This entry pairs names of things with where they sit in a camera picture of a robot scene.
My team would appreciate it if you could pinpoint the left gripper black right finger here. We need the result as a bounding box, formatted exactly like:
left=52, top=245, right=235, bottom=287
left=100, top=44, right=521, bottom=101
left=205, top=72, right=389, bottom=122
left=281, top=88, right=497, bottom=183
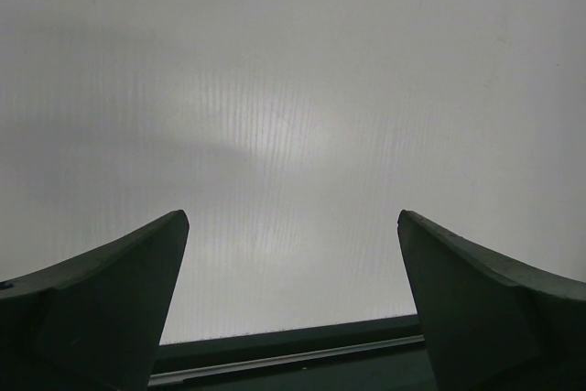
left=397, top=211, right=585, bottom=390

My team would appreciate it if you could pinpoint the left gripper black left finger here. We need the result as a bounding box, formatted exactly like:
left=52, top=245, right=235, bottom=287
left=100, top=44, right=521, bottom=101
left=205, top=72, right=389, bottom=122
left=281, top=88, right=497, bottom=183
left=1, top=210, right=190, bottom=390

